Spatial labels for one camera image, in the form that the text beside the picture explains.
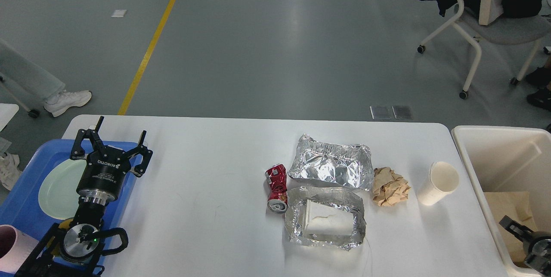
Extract white paper scrap on floor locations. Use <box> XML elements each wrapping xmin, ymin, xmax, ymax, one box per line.
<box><xmin>111</xmin><ymin>9</ymin><xmax>127</xmax><ymax>18</ymax></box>

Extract blue plastic tray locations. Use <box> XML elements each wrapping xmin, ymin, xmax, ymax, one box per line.
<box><xmin>0</xmin><ymin>139</ymin><xmax>137</xmax><ymax>277</ymax></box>

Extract crumpled aluminium foil sheet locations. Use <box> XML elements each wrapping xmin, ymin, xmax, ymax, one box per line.
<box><xmin>287</xmin><ymin>134</ymin><xmax>375</xmax><ymax>191</ymax></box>

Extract grey floor plate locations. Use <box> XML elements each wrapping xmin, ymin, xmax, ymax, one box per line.
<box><xmin>392</xmin><ymin>106</ymin><xmax>413</xmax><ymax>120</ymax></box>
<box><xmin>370</xmin><ymin>106</ymin><xmax>392</xmax><ymax>120</ymax></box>

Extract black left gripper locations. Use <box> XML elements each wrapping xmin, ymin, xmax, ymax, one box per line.
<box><xmin>69</xmin><ymin>116</ymin><xmax>153</xmax><ymax>202</ymax></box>

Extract white chair at left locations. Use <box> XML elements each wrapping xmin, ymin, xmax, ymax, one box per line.
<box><xmin>0</xmin><ymin>76</ymin><xmax>40</xmax><ymax>131</ymax></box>

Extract person legs black sneakers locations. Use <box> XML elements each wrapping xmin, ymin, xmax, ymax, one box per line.
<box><xmin>526</xmin><ymin>55</ymin><xmax>551</xmax><ymax>111</ymax></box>

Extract brown paper ball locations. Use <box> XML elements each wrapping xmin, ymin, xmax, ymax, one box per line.
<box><xmin>372</xmin><ymin>167</ymin><xmax>411</xmax><ymax>207</ymax></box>

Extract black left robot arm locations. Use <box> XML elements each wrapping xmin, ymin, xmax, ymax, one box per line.
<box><xmin>15</xmin><ymin>117</ymin><xmax>153</xmax><ymax>277</ymax></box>

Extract aluminium foil tray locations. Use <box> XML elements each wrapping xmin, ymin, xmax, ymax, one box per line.
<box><xmin>284</xmin><ymin>186</ymin><xmax>366</xmax><ymax>251</ymax></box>

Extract crushed red soda can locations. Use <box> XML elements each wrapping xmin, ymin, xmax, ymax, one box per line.
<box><xmin>264</xmin><ymin>164</ymin><xmax>288</xmax><ymax>214</ymax></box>

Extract white paper cup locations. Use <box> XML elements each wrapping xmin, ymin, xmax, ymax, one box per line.
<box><xmin>416</xmin><ymin>161</ymin><xmax>460</xmax><ymax>205</ymax></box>
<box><xmin>303</xmin><ymin>200</ymin><xmax>354</xmax><ymax>236</ymax></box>

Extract teal mug yellow inside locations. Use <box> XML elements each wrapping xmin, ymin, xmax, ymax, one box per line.
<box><xmin>59</xmin><ymin>218</ymin><xmax>73</xmax><ymax>231</ymax></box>

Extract grey white office chair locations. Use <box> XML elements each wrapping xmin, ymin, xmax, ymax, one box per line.
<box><xmin>417</xmin><ymin>0</ymin><xmax>550</xmax><ymax>99</ymax></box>

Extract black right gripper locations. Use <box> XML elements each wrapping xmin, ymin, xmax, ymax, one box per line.
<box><xmin>498</xmin><ymin>215</ymin><xmax>551</xmax><ymax>276</ymax></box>

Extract light green plate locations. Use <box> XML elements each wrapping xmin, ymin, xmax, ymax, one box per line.
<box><xmin>38</xmin><ymin>160</ymin><xmax>87</xmax><ymax>220</ymax></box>

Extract pink ribbed cup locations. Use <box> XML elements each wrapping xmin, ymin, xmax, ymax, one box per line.
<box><xmin>0</xmin><ymin>225</ymin><xmax>39</xmax><ymax>274</ymax></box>

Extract brown paper bag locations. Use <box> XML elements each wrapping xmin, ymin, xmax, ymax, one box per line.
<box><xmin>484</xmin><ymin>191</ymin><xmax>538</xmax><ymax>268</ymax></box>

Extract beige plastic bin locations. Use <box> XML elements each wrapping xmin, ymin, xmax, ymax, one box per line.
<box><xmin>452</xmin><ymin>126</ymin><xmax>551</xmax><ymax>277</ymax></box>

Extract white paper cup lying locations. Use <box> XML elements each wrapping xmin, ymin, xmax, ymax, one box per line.
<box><xmin>303</xmin><ymin>200</ymin><xmax>354</xmax><ymax>236</ymax></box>

